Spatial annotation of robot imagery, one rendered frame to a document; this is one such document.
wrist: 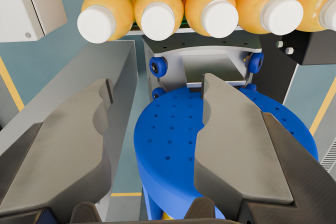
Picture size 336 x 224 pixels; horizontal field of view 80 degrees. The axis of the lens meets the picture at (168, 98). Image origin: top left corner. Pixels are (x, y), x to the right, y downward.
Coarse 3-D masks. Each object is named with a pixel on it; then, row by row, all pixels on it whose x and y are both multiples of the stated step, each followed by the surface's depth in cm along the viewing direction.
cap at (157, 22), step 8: (152, 8) 22; (160, 8) 22; (144, 16) 23; (152, 16) 23; (160, 16) 23; (168, 16) 23; (144, 24) 23; (152, 24) 23; (160, 24) 23; (168, 24) 23; (144, 32) 24; (152, 32) 24; (160, 32) 24; (168, 32) 24
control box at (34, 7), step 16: (0, 0) 22; (16, 0) 22; (32, 0) 25; (48, 0) 28; (0, 16) 23; (16, 16) 23; (32, 16) 24; (48, 16) 28; (64, 16) 32; (0, 32) 24; (16, 32) 24; (32, 32) 24; (48, 32) 28
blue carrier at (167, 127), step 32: (160, 96) 41; (192, 96) 41; (256, 96) 40; (160, 128) 33; (192, 128) 33; (288, 128) 32; (160, 160) 28; (192, 160) 27; (160, 192) 26; (192, 192) 24
